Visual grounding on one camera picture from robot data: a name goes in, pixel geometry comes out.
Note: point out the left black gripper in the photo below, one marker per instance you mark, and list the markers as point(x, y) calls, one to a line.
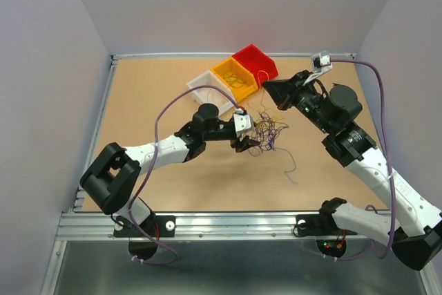
point(240, 146)

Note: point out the aluminium front rail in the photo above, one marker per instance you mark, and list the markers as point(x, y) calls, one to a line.
point(217, 226)

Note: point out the red plastic bin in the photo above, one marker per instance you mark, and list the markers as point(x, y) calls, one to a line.
point(262, 67)

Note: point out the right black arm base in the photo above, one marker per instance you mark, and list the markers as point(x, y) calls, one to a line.
point(316, 224)

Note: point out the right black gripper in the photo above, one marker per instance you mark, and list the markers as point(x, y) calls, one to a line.
point(283, 90)

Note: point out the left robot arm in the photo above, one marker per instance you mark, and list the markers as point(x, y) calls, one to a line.
point(111, 177)

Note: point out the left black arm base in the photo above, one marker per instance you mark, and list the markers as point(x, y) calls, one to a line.
point(157, 226)

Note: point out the yellow plastic bin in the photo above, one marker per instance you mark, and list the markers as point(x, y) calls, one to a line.
point(237, 78)

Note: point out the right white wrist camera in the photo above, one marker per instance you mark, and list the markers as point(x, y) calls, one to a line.
point(321, 64)

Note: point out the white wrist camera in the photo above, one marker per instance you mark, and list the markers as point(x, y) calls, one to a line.
point(240, 121)
point(321, 64)

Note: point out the white plastic bin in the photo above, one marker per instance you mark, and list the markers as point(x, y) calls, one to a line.
point(210, 95)

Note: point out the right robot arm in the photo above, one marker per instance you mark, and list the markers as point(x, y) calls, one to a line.
point(413, 231)

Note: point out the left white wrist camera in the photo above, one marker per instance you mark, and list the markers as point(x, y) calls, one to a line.
point(240, 121)

